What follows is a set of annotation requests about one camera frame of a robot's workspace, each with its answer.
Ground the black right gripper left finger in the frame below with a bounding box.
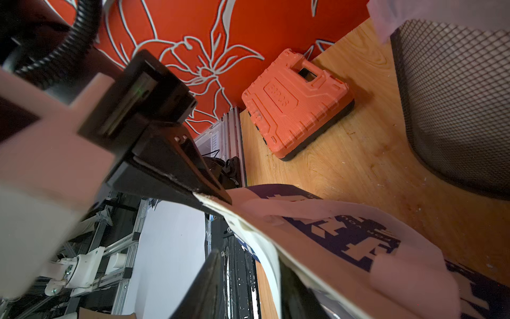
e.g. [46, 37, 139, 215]
[171, 249, 221, 319]

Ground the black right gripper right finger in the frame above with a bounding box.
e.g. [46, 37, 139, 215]
[279, 259, 329, 319]

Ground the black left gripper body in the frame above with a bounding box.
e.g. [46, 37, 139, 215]
[78, 50, 232, 213]

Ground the white and navy bag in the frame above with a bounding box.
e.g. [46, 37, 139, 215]
[197, 184, 509, 318]

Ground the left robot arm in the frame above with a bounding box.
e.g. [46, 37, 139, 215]
[1, 1, 232, 210]

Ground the orange plastic tool case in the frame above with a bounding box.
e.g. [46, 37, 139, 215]
[242, 49, 355, 162]

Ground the black mesh trash bin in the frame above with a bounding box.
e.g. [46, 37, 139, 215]
[390, 19, 509, 200]

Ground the pink trash bag liner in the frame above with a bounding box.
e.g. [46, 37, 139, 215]
[367, 0, 509, 43]

